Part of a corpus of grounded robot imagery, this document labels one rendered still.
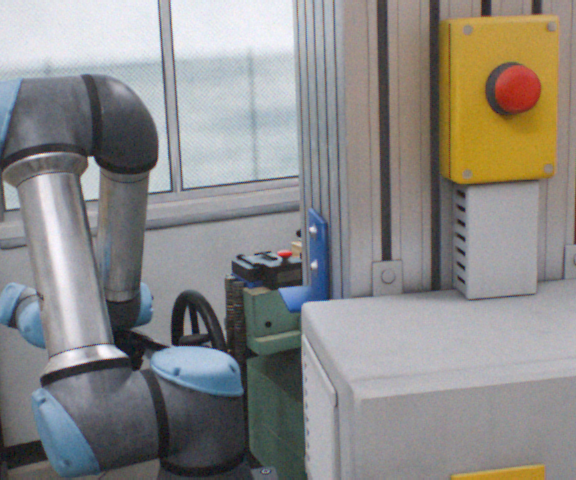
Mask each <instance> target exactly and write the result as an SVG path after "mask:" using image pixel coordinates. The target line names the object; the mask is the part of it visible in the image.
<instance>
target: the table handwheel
mask: <svg viewBox="0 0 576 480"><path fill-rule="evenodd" d="M187 306H188V310H189V316H190V322H191V330H192V334H198V333H200V329H199V324H198V315H197V311H198V313H199V315H200V316H201V318H202V320H203V323H204V325H205V326H206V329H207V332H208V335H209V338H210V341H211V345H212V347H211V346H210V345H208V344H207V343H205V344H201V345H197V346H196V347H205V348H211V349H215V350H218V351H221V352H224V353H226V354H228V355H230V353H231V352H229V351H228V347H227V343H226V340H225V336H224V333H223V330H222V327H221V325H220V323H219V320H218V318H217V316H216V314H215V311H214V310H213V308H212V306H211V305H210V303H209V302H208V300H207V299H206V298H205V297H204V296H203V295H202V294H201V293H200V292H198V291H196V290H192V289H188V290H184V291H183V292H181V293H180V294H179V295H178V296H177V298H176V300H175V302H174V305H173V308H172V314H171V323H170V334H171V345H173V346H176V347H178V346H179V342H178V340H179V338H180V337H181V336H184V318H185V312H186V309H187ZM246 352H247V353H246V355H247V356H246V358H247V359H249V358H253V357H258V356H259V355H258V354H257V353H255V352H254V351H253V350H251V349H250V348H248V347H247V346H246ZM230 356H232V355H230Z"/></svg>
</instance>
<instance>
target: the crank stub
mask: <svg viewBox="0 0 576 480"><path fill-rule="evenodd" d="M209 341H210V338H209V335H208V333H198V334H188V335H184V336H181V337H180V338H179V340H178V342H179V346H197V345H201V344H203V343H206V342H209Z"/></svg>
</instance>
